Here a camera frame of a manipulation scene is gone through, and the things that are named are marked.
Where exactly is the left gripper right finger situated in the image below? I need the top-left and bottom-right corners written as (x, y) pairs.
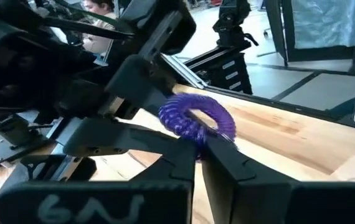
top-left (201, 133), bottom-right (355, 224)

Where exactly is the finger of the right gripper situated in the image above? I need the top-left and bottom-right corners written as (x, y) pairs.
top-left (62, 116), bottom-right (197, 160)
top-left (104, 54), bottom-right (179, 116)

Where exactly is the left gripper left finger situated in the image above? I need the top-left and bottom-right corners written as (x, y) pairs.
top-left (0, 136), bottom-right (197, 224)

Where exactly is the purple coil wristband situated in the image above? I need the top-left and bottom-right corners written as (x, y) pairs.
top-left (158, 92), bottom-right (237, 161)

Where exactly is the person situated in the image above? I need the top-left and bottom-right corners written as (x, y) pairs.
top-left (80, 0), bottom-right (118, 54)

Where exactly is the translucent plastic curtain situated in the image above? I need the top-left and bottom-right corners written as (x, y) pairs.
top-left (291, 0), bottom-right (355, 50)

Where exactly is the silver aluminium rail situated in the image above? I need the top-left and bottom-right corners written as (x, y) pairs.
top-left (161, 53), bottom-right (210, 90)

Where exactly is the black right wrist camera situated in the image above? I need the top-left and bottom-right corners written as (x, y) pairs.
top-left (118, 0), bottom-right (197, 58)

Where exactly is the black partition frame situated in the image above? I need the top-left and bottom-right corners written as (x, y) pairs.
top-left (263, 0), bottom-right (355, 75)

